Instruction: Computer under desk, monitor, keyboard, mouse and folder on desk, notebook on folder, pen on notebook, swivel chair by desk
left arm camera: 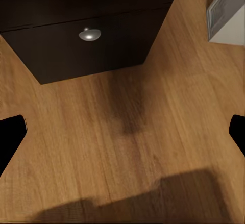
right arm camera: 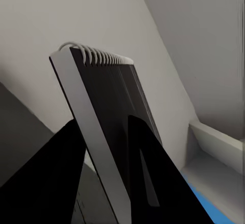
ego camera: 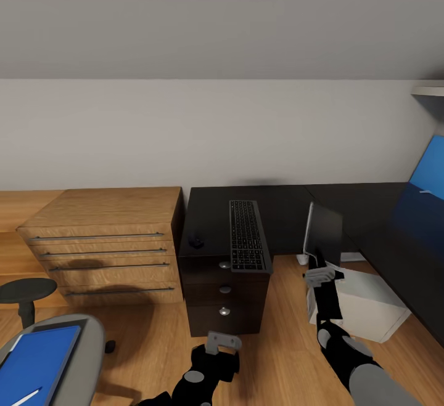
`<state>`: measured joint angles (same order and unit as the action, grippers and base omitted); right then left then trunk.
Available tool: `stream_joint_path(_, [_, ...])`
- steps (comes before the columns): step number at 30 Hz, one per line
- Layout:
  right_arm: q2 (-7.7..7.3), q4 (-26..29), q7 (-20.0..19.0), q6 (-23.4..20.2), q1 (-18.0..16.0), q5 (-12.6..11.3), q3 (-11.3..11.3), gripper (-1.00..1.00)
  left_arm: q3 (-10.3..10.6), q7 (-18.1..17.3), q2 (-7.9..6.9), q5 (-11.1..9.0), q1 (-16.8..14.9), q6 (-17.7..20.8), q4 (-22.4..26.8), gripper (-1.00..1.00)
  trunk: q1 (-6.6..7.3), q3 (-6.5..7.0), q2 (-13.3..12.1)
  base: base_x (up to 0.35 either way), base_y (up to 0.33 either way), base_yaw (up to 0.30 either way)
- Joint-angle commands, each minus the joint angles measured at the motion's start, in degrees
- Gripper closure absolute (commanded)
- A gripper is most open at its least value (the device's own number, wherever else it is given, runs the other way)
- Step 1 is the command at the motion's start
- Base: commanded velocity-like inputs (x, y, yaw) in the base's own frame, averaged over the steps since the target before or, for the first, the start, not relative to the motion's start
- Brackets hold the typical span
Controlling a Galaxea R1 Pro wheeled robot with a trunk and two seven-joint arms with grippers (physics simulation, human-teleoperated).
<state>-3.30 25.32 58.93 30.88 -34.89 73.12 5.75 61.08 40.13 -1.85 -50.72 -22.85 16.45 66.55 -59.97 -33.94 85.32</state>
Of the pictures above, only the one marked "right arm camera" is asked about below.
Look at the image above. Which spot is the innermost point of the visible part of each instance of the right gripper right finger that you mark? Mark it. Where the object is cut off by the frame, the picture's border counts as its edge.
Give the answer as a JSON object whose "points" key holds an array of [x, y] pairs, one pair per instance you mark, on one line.
{"points": [[178, 203]]}

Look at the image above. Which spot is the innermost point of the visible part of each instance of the notebook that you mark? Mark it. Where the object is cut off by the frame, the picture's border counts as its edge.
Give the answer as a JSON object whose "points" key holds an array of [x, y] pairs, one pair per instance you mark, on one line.
{"points": [[102, 89]]}

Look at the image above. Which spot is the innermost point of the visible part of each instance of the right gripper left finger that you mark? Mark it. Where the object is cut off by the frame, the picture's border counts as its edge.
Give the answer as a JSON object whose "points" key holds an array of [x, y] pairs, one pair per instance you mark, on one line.
{"points": [[44, 190]]}

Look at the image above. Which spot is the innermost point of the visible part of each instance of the bookcase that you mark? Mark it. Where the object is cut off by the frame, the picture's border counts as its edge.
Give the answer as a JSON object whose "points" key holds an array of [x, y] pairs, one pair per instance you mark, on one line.
{"points": [[220, 146]]}

